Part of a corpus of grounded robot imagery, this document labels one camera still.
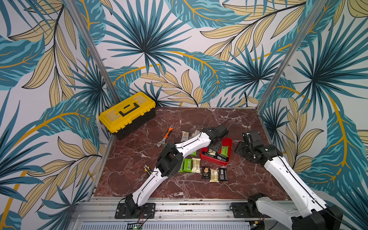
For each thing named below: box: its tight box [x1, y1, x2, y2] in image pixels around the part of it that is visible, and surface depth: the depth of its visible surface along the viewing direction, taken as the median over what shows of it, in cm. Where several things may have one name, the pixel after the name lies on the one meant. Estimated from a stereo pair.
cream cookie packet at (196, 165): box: [191, 157, 201, 174], surface depth 90 cm
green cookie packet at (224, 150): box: [220, 145, 230, 158], surface depth 97 cm
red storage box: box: [200, 137, 233, 166], surface depth 91 cm
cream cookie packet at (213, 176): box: [209, 168, 220, 183], surface depth 85 cm
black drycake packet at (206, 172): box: [201, 166, 211, 180], surface depth 87 cm
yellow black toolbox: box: [98, 92, 157, 141], surface depth 96 cm
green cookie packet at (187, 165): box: [183, 158, 193, 173], surface depth 90 cm
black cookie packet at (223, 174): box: [218, 167, 228, 181], surface depth 87 cm
